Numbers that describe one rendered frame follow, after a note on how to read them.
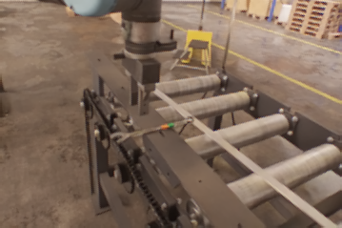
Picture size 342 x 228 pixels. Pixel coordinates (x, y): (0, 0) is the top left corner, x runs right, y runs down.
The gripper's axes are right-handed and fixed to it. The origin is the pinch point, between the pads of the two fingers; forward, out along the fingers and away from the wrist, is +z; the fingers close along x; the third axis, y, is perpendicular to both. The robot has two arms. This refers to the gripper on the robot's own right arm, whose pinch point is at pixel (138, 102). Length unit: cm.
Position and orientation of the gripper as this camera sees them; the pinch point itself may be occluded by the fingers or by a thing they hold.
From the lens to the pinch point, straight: 69.3
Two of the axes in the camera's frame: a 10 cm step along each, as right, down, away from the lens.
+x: 4.9, 4.4, -7.5
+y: -8.7, 1.7, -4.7
